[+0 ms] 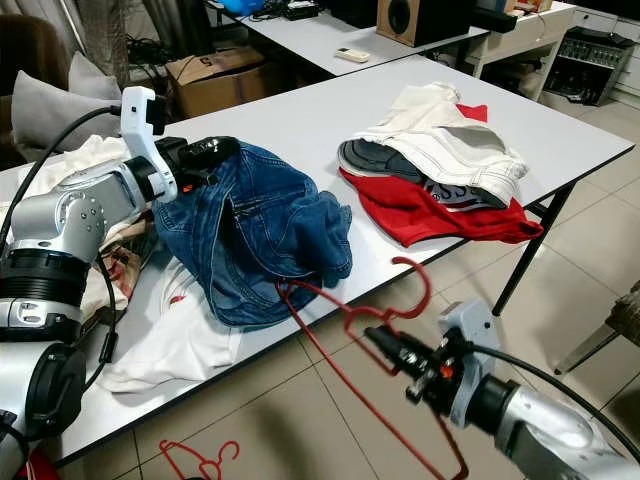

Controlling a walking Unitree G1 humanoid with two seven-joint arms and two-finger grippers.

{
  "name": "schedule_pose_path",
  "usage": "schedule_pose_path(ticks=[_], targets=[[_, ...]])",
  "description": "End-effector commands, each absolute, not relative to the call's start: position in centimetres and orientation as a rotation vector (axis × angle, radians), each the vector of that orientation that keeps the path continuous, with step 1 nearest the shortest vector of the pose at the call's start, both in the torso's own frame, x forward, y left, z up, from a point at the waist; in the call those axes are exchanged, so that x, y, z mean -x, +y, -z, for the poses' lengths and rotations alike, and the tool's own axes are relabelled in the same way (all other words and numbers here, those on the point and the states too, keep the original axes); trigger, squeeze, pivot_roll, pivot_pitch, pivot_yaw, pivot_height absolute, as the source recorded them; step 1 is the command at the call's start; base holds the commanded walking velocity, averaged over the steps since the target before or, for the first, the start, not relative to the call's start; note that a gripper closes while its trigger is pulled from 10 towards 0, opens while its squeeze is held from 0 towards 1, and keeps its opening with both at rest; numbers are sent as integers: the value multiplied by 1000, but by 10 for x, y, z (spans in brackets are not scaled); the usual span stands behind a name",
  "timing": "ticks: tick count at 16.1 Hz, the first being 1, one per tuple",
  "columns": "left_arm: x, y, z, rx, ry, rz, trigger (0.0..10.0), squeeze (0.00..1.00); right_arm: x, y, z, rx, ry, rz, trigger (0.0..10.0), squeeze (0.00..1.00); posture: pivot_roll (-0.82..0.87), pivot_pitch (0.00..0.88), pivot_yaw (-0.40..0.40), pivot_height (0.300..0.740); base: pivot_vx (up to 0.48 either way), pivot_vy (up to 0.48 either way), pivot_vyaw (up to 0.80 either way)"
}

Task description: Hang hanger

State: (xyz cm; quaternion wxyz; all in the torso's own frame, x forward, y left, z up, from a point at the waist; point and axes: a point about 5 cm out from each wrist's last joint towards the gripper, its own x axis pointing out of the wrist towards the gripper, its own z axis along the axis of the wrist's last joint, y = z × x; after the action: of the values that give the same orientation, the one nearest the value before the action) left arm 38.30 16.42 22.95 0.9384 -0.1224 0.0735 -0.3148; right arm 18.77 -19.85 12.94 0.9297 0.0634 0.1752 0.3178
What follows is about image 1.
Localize white desk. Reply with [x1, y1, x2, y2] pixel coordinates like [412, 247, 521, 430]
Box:
[210, 0, 491, 76]

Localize patterned grey curtain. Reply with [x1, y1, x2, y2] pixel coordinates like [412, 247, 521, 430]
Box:
[75, 0, 151, 86]

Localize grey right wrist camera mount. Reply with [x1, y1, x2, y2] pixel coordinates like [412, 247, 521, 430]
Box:
[438, 298, 501, 426]

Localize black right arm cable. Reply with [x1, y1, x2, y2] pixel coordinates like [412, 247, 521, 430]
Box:
[485, 343, 640, 461]

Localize open cardboard box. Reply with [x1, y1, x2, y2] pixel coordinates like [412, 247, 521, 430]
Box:
[165, 45, 276, 119]

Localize grey wicker chair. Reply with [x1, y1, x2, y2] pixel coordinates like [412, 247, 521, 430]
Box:
[555, 280, 640, 376]

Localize red plastic clothes hanger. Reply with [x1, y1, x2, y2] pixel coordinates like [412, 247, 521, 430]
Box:
[275, 257, 471, 480]
[158, 438, 241, 480]

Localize white garment small red logo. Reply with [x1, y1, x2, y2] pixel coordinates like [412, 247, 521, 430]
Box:
[100, 245, 246, 393]

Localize grey cushion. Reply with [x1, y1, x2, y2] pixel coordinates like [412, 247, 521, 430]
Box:
[65, 52, 126, 101]
[12, 72, 126, 151]

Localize wooden black speaker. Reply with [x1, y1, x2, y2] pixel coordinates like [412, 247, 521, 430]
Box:
[377, 0, 476, 46]

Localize large white table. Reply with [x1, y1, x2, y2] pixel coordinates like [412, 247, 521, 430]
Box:
[0, 55, 636, 466]

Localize pink patterned garment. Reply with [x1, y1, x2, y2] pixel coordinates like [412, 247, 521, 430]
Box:
[95, 215, 161, 301]

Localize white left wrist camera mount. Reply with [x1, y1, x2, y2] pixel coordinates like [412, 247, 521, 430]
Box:
[120, 85, 179, 201]

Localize brown armchair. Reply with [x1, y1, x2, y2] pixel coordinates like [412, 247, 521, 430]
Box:
[0, 12, 73, 166]

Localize red garment white trim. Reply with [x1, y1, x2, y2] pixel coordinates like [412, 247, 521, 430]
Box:
[22, 450, 61, 480]

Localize cream denim garment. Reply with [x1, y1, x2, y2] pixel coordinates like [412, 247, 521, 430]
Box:
[352, 82, 529, 208]

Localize red shirt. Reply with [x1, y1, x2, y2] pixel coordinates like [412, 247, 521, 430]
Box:
[338, 103, 546, 248]

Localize blue denim jeans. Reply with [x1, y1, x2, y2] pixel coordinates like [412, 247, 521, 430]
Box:
[155, 140, 353, 331]

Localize cream button shirt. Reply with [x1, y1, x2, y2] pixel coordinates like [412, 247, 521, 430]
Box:
[50, 135, 131, 191]

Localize white side cabinet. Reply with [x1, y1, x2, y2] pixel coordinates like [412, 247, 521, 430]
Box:
[465, 5, 581, 96]

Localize black audio mixer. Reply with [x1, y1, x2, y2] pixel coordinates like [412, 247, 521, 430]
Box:
[542, 25, 636, 106]

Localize dark grey garment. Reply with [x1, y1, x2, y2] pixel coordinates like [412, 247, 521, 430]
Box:
[337, 138, 511, 211]

